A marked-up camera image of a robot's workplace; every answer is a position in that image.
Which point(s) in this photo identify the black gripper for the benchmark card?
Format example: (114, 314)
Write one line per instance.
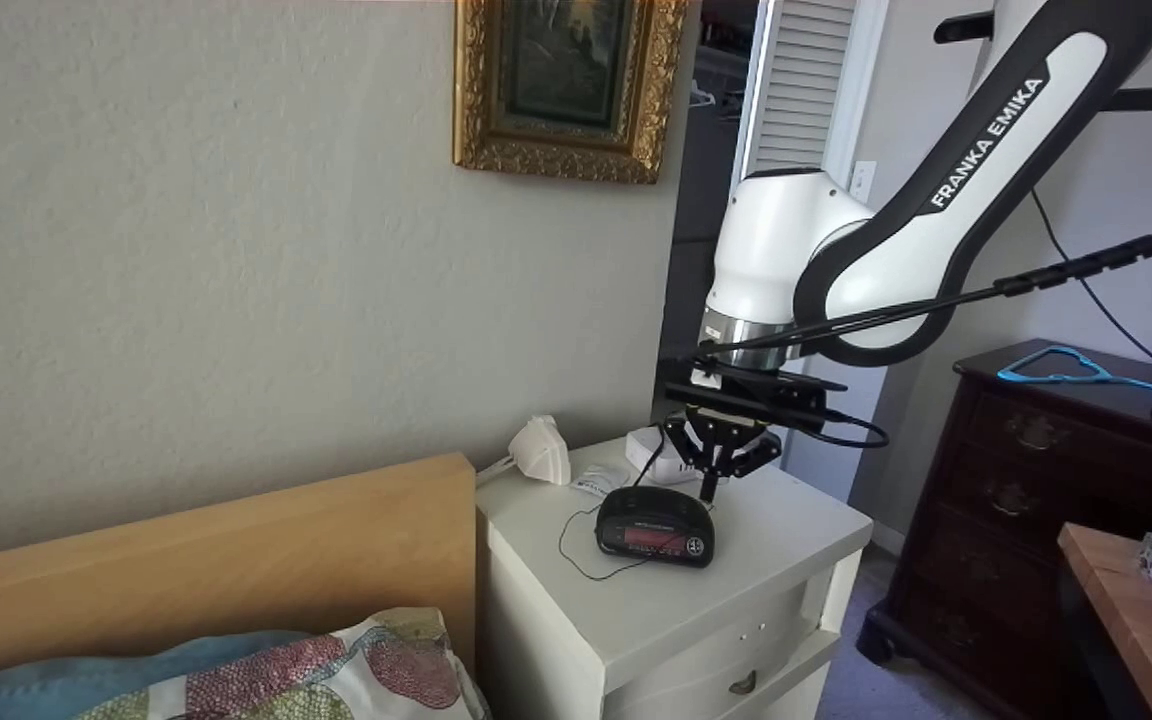
(720, 444)

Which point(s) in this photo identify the black alarm clock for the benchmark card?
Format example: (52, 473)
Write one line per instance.
(653, 526)

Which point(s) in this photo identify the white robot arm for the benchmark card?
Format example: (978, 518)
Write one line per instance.
(802, 271)

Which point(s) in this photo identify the white box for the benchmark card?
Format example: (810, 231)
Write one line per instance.
(653, 458)

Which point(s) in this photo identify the white nightstand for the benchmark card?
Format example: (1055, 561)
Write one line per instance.
(574, 635)

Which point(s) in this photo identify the white crumpled cloth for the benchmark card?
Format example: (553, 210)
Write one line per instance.
(538, 455)

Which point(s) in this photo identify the wooden headboard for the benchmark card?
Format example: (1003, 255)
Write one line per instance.
(299, 556)

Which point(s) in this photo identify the dark wooden dresser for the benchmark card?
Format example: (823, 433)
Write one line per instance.
(1037, 436)

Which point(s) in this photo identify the white louvered door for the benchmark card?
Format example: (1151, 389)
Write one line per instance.
(807, 92)

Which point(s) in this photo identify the light wooden desk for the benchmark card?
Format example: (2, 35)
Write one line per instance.
(1104, 595)

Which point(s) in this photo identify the gold framed painting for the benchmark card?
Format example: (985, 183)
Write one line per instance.
(571, 88)

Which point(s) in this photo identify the blue bed sheet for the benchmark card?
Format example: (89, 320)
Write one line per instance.
(74, 686)

